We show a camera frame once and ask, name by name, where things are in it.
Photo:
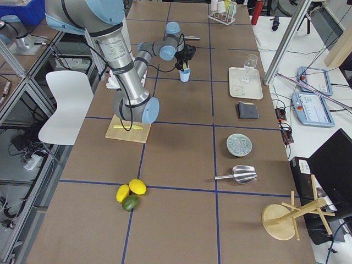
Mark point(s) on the green lime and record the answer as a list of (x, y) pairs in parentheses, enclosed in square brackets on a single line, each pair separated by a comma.
[(130, 202)]

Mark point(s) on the cream bear tray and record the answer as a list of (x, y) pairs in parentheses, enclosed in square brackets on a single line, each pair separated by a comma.
[(243, 84)]

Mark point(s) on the yellow plastic knife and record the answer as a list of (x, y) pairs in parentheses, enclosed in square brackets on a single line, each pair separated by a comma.
[(137, 127)]

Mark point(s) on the wooden cutting board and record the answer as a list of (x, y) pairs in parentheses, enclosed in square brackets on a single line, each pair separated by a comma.
[(132, 135)]

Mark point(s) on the red bottle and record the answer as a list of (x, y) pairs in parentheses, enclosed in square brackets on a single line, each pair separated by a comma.
[(257, 12)]

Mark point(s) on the grey folded cloth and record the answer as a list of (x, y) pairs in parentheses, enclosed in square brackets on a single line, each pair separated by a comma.
[(246, 110)]

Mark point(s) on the white chair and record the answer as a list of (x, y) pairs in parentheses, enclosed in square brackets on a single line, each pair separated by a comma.
[(73, 94)]

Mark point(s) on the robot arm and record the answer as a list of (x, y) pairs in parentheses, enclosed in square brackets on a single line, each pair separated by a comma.
[(173, 30), (103, 21)]

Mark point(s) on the steel muddler with black cap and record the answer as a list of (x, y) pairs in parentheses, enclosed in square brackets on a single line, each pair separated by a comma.
[(192, 38)]

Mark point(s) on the aluminium frame post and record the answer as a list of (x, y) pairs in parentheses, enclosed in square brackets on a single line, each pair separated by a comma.
[(296, 19)]

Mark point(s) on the blue teach pendant far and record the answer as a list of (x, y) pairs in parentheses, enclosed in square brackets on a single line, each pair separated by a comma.
[(316, 78)]

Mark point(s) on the blue teach pendant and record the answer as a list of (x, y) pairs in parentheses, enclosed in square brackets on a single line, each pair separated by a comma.
[(312, 110), (316, 78)]

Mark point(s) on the yellow lemon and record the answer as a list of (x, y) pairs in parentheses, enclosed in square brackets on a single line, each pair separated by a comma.
[(122, 193), (137, 186)]

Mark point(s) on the light blue cup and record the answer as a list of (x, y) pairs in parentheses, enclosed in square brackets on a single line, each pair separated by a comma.
[(184, 75)]

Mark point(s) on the blue teach pendant near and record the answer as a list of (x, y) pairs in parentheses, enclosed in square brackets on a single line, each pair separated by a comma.
[(312, 110)]

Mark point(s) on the steel ice scoop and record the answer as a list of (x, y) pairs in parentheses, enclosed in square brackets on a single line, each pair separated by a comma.
[(241, 174)]

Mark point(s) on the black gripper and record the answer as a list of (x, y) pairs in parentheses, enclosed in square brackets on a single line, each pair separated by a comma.
[(181, 58)]

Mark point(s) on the white wire cup rack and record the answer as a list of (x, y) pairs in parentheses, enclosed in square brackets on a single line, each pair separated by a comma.
[(223, 11)]

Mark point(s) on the green bowl with ice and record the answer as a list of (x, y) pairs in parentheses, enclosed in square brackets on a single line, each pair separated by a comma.
[(238, 145)]

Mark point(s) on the wine glass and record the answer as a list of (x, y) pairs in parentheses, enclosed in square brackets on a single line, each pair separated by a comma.
[(249, 64)]

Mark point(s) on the wooden mug tree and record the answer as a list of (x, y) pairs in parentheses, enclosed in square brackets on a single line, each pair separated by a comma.
[(279, 220)]

